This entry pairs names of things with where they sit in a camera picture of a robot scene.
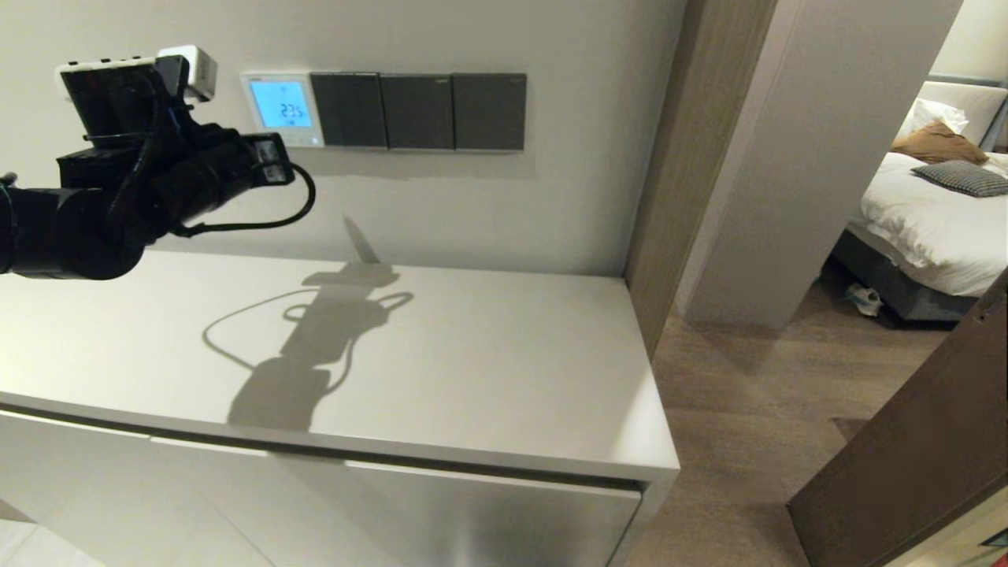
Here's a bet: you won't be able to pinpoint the white wall thermostat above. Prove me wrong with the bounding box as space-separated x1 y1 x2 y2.
240 71 325 149

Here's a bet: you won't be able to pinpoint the narrow white cabinet door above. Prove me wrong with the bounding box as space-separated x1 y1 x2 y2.
0 409 257 567

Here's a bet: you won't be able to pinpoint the white sideboard cabinet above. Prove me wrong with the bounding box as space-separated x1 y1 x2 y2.
0 246 681 567

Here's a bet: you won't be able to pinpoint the wide white cabinet door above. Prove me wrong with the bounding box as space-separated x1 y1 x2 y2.
150 435 643 567

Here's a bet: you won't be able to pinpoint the white slippers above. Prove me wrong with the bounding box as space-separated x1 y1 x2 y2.
845 283 884 318

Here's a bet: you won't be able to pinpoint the dark grey bed base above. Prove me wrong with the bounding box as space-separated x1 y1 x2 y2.
831 232 981 325

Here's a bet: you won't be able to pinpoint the bed with white duvet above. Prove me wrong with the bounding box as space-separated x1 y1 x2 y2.
847 150 1008 300

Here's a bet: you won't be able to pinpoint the brown cushion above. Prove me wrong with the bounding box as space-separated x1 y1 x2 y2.
890 120 989 168

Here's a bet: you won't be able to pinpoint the white pillow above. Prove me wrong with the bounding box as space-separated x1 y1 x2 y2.
898 98 969 143

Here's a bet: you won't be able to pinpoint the grey checkered cushion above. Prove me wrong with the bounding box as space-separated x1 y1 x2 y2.
911 160 1008 199

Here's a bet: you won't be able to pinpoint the brown wooden door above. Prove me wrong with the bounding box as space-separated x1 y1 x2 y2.
787 268 1008 567

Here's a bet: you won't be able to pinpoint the beige padded headboard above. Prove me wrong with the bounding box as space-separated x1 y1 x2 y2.
917 81 1008 150

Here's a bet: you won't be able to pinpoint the black looped cable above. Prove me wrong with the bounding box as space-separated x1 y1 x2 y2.
169 161 317 237

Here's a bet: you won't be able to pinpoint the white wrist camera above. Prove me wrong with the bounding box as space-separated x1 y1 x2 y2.
157 45 219 102

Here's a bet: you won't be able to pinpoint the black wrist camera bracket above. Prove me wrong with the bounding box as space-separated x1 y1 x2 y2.
54 55 195 141

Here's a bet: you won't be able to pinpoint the dark grey triple rocker switch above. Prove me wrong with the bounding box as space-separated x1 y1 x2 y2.
309 72 388 150

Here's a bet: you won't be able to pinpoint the dark grey square panel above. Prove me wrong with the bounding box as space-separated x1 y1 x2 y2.
452 72 527 152
380 73 456 151

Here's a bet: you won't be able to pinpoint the light wooden door frame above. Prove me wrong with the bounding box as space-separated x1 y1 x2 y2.
624 0 779 361

